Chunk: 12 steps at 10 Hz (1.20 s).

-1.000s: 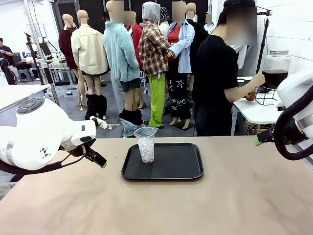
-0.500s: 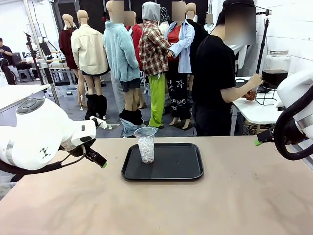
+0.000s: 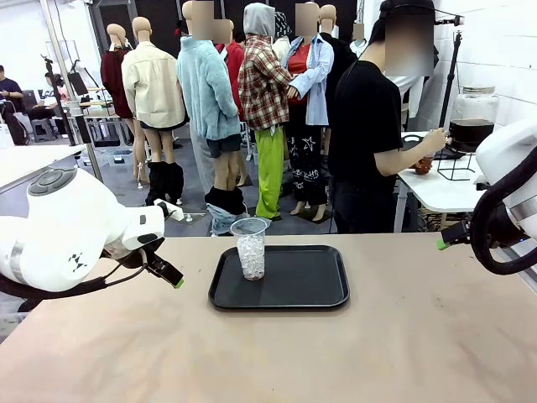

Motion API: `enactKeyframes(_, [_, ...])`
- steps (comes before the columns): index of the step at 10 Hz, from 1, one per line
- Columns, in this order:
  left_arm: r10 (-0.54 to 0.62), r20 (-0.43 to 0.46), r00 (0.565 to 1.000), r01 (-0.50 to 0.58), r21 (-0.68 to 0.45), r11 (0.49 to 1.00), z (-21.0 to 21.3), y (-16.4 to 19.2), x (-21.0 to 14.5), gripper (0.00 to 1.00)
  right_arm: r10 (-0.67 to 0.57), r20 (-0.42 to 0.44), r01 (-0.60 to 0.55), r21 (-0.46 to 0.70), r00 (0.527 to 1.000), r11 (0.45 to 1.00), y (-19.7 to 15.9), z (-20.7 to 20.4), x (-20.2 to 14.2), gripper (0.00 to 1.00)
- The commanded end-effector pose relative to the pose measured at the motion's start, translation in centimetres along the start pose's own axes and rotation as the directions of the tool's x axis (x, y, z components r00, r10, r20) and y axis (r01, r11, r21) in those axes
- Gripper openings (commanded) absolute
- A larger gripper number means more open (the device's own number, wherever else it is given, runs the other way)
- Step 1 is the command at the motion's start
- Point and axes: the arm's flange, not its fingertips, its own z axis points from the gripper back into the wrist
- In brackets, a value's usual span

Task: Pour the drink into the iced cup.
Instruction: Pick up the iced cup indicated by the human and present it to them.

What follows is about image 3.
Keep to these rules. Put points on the black light stand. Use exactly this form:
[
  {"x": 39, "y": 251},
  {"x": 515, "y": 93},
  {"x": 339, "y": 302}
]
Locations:
[{"x": 451, "y": 80}]

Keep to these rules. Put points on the mannequin in blue open shirt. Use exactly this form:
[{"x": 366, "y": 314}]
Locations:
[{"x": 319, "y": 84}]

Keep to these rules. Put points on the person's right hand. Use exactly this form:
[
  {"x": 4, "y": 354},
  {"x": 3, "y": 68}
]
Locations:
[{"x": 436, "y": 137}]

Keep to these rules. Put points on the person's right forearm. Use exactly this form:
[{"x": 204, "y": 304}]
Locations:
[{"x": 403, "y": 157}]

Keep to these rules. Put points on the tall clear iced plastic cup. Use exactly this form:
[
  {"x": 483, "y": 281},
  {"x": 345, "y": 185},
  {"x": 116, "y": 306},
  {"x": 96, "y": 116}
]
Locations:
[{"x": 251, "y": 256}]

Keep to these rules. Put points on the mannequin in maroon dress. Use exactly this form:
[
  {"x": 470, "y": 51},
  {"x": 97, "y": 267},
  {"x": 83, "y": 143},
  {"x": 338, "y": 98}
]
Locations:
[{"x": 115, "y": 84}]

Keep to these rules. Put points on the person in black t-shirt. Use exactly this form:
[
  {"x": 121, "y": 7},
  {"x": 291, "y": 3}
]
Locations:
[{"x": 365, "y": 138}]

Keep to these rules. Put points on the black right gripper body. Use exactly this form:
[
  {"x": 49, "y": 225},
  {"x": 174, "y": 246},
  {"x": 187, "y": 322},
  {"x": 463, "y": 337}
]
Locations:
[{"x": 463, "y": 233}]

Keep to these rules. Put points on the mannequin in black coat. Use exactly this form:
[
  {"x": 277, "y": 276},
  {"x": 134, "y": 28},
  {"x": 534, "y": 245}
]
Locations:
[{"x": 340, "y": 59}]

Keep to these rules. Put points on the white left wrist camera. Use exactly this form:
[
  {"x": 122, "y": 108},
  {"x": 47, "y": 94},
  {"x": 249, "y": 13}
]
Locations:
[{"x": 170, "y": 210}]

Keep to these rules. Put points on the grey plastic stool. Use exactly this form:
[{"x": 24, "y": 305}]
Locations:
[{"x": 44, "y": 129}]

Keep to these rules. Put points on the mannequin in white shirt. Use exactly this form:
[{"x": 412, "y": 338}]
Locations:
[{"x": 413, "y": 94}]

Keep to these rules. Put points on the black plastic serving tray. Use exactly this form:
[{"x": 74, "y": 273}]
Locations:
[{"x": 293, "y": 281}]

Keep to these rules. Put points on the white side table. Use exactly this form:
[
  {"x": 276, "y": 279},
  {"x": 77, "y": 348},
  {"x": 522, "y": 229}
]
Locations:
[{"x": 444, "y": 193}]

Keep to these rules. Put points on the mannequin in red jacket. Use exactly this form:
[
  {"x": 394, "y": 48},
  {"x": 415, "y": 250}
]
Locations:
[{"x": 234, "y": 63}]

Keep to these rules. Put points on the mannequin in plaid hooded shirt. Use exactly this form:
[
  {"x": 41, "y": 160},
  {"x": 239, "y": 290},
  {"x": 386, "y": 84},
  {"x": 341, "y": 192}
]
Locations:
[{"x": 264, "y": 92}]

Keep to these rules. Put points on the mannequin in light blue fleece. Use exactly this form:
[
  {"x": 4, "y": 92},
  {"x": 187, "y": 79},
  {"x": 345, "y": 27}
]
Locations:
[{"x": 205, "y": 92}]

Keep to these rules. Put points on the glass drink dispenser jar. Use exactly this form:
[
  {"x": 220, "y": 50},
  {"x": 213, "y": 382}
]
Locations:
[{"x": 476, "y": 109}]

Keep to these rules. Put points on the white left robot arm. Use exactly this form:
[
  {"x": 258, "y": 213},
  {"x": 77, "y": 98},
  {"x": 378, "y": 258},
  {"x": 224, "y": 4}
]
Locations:
[{"x": 63, "y": 218}]

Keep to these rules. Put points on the slanted metal pole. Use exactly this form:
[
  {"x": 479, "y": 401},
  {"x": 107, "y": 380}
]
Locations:
[{"x": 67, "y": 71}]

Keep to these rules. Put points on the black tripod with tablet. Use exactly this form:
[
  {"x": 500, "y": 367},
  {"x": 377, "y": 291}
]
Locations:
[{"x": 63, "y": 105}]

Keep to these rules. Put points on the mannequin in bucket hat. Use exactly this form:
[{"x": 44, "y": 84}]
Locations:
[{"x": 283, "y": 27}]

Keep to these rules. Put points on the short clear iced plastic cup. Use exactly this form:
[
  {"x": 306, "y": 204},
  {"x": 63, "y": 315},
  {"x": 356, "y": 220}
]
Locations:
[{"x": 427, "y": 163}]

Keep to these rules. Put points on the white mannequin base stand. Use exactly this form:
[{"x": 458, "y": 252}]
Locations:
[{"x": 194, "y": 216}]

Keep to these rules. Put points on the white work table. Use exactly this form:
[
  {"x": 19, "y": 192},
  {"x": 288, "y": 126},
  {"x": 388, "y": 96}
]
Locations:
[{"x": 29, "y": 161}]

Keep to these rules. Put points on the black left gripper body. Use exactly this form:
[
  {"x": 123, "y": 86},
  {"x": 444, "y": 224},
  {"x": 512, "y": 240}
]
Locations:
[{"x": 140, "y": 257}]

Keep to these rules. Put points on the mannequin in cream jacket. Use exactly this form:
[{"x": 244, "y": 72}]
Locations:
[{"x": 153, "y": 88}]

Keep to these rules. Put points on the seated person in dark shirt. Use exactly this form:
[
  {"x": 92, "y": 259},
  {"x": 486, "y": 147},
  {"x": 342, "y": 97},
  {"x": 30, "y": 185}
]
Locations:
[{"x": 9, "y": 90}]

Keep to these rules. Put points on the black baseball cap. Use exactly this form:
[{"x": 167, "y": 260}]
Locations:
[{"x": 409, "y": 4}]

